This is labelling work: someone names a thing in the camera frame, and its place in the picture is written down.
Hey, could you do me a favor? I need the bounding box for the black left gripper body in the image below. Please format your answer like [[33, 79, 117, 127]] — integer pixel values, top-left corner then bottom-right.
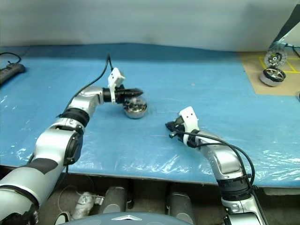
[[114, 88, 128, 104]]

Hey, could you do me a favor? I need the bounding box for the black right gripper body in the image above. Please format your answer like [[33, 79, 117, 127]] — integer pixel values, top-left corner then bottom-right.
[[170, 116, 188, 142]]

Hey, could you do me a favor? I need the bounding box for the motor cover with circuit board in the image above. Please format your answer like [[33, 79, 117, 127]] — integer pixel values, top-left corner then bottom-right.
[[264, 45, 287, 68], [125, 96, 148, 110]]

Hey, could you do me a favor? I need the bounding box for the motor housing with copper coils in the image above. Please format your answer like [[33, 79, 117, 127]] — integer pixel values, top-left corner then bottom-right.
[[123, 104, 148, 120]]

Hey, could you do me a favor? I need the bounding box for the silver motor housing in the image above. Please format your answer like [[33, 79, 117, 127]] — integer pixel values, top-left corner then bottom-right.
[[259, 67, 287, 88]]

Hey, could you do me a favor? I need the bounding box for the dark grey rounded cylinder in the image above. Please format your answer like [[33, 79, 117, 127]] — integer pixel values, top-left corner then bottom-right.
[[167, 192, 195, 219], [104, 186, 129, 214]]

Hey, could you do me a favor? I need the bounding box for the brown cardboard sheet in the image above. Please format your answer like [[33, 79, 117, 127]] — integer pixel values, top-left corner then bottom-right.
[[238, 50, 300, 97]]

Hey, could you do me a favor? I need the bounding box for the grey curved shell with emblem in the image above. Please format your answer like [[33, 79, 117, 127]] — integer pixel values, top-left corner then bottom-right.
[[58, 210, 190, 225]]

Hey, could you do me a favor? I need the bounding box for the black rotor with silver spokes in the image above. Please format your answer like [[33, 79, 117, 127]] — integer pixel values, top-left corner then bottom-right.
[[263, 67, 287, 82]]

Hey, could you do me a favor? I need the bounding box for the dark grey power strip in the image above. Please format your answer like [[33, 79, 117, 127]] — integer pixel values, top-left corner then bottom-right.
[[0, 63, 26, 83]]

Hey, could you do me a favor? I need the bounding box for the white sneaker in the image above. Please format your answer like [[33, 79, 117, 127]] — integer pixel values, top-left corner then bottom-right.
[[72, 191, 95, 220]]

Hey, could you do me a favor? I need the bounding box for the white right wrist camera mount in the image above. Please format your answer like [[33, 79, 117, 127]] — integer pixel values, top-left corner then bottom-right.
[[178, 106, 200, 147]]

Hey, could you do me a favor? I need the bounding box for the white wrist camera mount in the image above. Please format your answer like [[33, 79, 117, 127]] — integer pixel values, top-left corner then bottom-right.
[[178, 106, 200, 147], [107, 67, 127, 105]]

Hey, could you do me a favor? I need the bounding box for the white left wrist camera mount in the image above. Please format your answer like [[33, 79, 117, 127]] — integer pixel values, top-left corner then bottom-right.
[[107, 67, 127, 105]]

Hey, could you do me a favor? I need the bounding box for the thin black cable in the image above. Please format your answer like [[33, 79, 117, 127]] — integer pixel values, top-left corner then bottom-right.
[[281, 41, 300, 59]]

